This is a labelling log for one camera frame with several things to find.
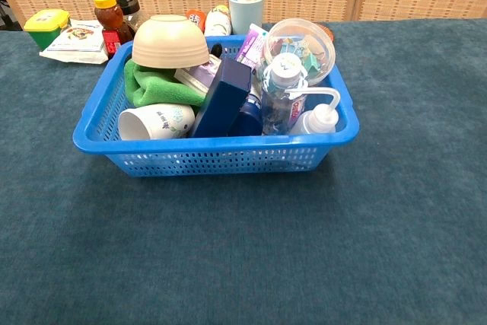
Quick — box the light blue cup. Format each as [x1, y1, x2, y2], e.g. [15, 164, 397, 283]
[228, 0, 266, 36]

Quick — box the honey bottle yellow cap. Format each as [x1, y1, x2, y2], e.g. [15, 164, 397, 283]
[93, 0, 134, 60]

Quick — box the blue plastic basket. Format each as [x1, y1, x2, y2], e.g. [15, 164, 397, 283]
[72, 34, 361, 178]

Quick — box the white floral paper cup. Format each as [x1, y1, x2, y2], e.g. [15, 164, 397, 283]
[117, 103, 196, 142]

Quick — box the small purple white box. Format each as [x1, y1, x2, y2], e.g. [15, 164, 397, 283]
[173, 54, 224, 94]

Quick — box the white squeeze bottle bent spout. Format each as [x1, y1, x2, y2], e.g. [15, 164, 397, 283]
[284, 87, 342, 135]

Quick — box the beige ribbed bowl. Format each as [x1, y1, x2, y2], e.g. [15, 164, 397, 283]
[131, 14, 211, 69]

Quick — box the teal table cloth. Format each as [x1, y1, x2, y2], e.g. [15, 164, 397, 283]
[0, 18, 487, 325]

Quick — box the clear tub of binder clips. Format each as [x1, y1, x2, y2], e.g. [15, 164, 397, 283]
[263, 18, 336, 88]

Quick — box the white bottle orange cap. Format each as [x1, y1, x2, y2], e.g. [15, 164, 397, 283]
[203, 5, 233, 37]

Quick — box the dark blue cylindrical bottle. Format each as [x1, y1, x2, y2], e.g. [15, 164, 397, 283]
[228, 88, 263, 138]

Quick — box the round woven coaster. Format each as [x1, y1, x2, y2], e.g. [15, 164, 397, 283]
[317, 23, 336, 43]

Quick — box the clear water bottle white cap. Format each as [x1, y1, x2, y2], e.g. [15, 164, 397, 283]
[260, 53, 309, 136]

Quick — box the green microfiber cloth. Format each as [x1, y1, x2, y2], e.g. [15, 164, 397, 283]
[123, 59, 206, 109]

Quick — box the white printed snack packet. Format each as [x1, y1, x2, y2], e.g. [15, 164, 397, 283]
[39, 19, 110, 65]

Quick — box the green box yellow lid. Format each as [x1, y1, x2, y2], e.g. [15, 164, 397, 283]
[23, 8, 72, 51]

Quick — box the glass jar black lid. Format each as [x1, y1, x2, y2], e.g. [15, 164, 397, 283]
[116, 0, 148, 35]

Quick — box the dark blue box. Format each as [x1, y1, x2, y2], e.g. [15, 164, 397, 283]
[189, 58, 253, 139]

